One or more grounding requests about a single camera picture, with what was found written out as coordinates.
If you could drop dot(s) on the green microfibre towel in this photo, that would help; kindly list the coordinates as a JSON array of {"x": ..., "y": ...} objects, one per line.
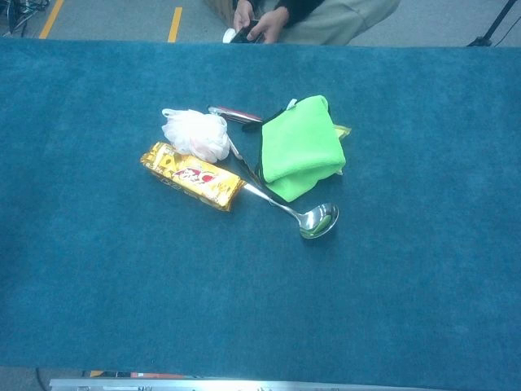
[{"x": 297, "y": 150}]

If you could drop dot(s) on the steel ladle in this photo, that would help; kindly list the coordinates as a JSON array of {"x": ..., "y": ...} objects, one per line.
[{"x": 317, "y": 222}]

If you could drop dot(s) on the golden biscuit package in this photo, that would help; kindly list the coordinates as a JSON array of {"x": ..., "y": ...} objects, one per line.
[{"x": 191, "y": 177}]

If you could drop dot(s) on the white mesh bath sponge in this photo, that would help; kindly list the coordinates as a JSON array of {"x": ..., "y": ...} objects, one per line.
[{"x": 195, "y": 134}]

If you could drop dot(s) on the yellow snack bag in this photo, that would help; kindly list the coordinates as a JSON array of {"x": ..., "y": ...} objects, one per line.
[{"x": 342, "y": 131}]

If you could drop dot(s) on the smartphone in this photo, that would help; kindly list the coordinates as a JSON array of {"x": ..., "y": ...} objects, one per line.
[{"x": 244, "y": 34}]

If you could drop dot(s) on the blue table cloth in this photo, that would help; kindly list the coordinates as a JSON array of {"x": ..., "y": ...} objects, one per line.
[{"x": 122, "y": 285}]

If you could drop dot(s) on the seated person in khaki trousers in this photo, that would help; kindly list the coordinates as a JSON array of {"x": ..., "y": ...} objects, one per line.
[{"x": 334, "y": 20}]

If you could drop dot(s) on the black tripod stand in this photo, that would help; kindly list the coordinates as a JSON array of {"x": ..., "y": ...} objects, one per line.
[{"x": 494, "y": 24}]

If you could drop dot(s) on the aluminium rail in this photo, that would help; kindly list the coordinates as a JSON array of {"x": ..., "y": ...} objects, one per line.
[{"x": 244, "y": 385}]

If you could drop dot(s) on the yellow plastic bracket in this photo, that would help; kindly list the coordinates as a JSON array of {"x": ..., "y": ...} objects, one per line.
[{"x": 96, "y": 373}]

